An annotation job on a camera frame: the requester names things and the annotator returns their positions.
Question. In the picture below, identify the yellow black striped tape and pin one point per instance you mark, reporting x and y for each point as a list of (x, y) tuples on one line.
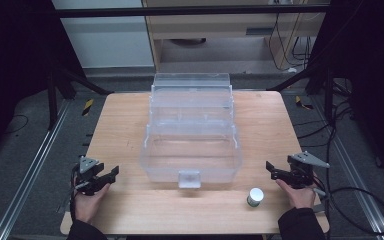
[(87, 107), (301, 103)]

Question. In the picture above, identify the clear plastic storage box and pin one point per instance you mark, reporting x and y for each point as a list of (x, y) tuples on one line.
[(190, 146)]

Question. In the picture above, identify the person's left hand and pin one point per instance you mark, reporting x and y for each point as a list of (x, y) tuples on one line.
[(88, 205)]

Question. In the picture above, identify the light wooden cabinet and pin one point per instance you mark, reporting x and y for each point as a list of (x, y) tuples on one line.
[(220, 26)]

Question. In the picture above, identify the black horizontal metal bar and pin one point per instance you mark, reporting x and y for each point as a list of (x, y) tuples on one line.
[(180, 11)]

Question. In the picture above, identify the small white-lidded jar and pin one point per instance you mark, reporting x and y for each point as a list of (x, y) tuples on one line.
[(255, 196)]

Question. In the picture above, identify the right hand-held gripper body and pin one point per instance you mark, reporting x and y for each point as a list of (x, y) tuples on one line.
[(305, 170)]

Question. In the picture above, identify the person's right hand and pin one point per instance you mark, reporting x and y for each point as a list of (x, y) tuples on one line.
[(300, 196)]

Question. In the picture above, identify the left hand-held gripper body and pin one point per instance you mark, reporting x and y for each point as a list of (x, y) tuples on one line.
[(87, 166)]

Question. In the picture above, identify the black curtain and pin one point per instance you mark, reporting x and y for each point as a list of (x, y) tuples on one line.
[(13, 66), (373, 66)]

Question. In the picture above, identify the white cabinet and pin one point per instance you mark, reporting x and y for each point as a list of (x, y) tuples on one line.
[(106, 40)]

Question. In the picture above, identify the aluminium floor rail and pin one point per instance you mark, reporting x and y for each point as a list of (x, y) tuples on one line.
[(356, 186), (30, 173)]

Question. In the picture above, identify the black metal stand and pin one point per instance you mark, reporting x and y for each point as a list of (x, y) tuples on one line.
[(51, 100), (328, 96)]

